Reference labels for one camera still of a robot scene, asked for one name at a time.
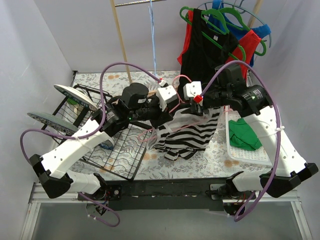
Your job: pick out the grey-green patterned plate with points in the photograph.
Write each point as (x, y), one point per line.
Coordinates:
(54, 122)

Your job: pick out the white patterned plate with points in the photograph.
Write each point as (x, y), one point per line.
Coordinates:
(77, 96)

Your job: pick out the green hanger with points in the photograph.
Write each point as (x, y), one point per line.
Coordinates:
(218, 15)
(254, 23)

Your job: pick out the floral tablecloth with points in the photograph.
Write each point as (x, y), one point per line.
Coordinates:
(213, 162)

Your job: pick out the white plastic basket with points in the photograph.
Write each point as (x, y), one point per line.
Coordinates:
(258, 156)

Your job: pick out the pink wire hanger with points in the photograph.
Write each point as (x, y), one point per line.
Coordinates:
(182, 124)

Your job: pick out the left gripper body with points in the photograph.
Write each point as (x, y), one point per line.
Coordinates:
(162, 117)

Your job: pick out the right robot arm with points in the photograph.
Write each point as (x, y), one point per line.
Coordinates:
(258, 109)

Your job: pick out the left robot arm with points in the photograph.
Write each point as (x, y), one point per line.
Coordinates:
(53, 168)

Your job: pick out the wooden clothes rack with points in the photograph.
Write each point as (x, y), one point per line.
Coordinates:
(120, 37)

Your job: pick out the green hanger rear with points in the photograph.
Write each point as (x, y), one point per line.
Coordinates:
(254, 23)

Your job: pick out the blue wire hanger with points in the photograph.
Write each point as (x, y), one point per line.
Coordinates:
(152, 26)

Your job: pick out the red tank top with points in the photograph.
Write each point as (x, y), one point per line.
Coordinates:
(249, 42)

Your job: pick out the black white striped tank top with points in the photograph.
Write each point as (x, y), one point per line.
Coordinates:
(186, 142)

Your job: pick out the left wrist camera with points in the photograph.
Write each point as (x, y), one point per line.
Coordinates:
(166, 94)

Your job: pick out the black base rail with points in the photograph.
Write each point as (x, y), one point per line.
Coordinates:
(168, 194)

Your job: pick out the blue tank top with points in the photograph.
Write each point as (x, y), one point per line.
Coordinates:
(240, 31)

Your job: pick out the green hanger front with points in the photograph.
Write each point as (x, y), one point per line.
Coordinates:
(218, 15)

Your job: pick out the blue white bowl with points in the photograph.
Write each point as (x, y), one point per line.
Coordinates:
(107, 145)

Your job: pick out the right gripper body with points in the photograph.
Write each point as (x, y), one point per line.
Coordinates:
(195, 108)

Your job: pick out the green shirt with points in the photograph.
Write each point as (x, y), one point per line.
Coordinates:
(242, 136)

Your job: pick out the black wire dish rack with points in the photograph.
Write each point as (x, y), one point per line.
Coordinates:
(123, 160)

